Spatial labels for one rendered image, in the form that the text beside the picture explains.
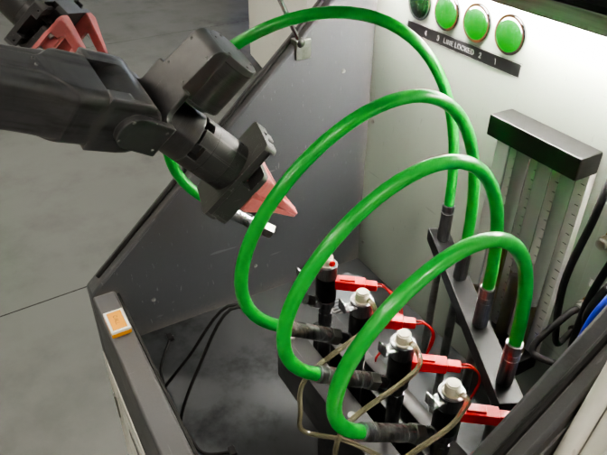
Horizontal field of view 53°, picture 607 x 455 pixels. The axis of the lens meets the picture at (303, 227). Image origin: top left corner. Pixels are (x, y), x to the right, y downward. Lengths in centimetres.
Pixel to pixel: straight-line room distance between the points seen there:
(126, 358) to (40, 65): 54
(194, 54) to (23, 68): 15
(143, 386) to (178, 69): 48
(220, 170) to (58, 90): 19
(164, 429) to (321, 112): 57
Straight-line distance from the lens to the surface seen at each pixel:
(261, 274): 117
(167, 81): 58
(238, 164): 63
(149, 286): 108
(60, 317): 253
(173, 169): 77
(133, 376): 91
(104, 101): 52
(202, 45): 57
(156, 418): 86
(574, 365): 57
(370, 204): 52
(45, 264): 283
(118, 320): 98
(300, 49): 100
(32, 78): 49
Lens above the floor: 161
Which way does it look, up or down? 34 degrees down
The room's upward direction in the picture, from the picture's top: 1 degrees clockwise
